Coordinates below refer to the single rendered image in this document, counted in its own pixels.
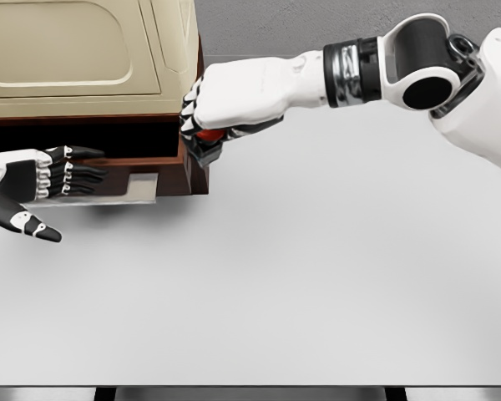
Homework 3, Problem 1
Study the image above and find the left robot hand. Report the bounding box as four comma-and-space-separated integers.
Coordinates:
0, 145, 109, 245

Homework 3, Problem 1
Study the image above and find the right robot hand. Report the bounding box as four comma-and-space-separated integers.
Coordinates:
178, 55, 296, 148

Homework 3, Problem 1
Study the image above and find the grey switch with red button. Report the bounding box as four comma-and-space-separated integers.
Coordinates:
186, 128, 226, 170

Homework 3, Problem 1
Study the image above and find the brown drawer with silver handle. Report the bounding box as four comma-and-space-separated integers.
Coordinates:
0, 119, 193, 206

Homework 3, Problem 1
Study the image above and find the beige and brown cabinet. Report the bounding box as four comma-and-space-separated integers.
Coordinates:
0, 0, 210, 197

